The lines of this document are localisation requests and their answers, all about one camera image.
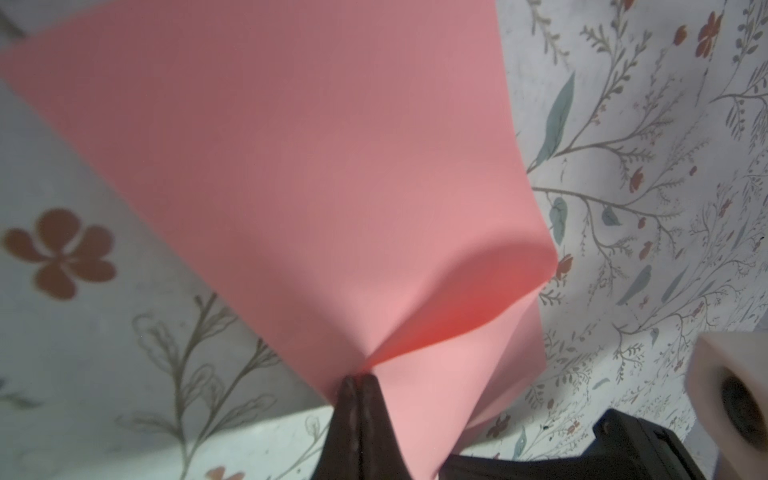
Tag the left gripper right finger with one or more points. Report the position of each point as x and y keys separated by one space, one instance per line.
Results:
x=380 y=455

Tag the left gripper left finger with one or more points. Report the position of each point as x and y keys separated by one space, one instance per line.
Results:
x=340 y=456

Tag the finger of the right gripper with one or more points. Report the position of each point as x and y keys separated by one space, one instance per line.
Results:
x=625 y=447

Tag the pink square paper sheet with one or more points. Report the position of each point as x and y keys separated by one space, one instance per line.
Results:
x=345 y=174

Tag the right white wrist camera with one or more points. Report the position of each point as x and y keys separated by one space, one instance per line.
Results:
x=726 y=383

